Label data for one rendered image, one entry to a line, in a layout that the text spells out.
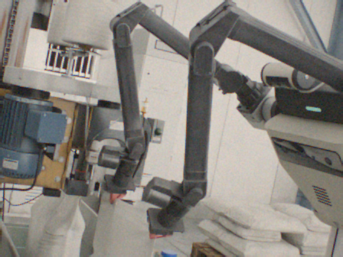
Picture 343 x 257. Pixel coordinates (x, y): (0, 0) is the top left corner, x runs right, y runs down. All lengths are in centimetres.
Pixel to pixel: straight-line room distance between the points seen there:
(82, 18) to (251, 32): 71
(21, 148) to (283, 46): 87
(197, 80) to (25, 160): 70
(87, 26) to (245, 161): 563
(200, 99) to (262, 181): 623
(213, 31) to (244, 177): 615
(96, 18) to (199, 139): 62
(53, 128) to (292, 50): 77
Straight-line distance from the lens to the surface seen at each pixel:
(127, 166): 170
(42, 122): 156
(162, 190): 131
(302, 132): 152
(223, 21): 107
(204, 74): 109
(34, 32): 408
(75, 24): 167
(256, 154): 721
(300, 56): 114
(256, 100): 173
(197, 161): 125
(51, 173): 187
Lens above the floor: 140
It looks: 3 degrees down
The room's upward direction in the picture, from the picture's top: 11 degrees clockwise
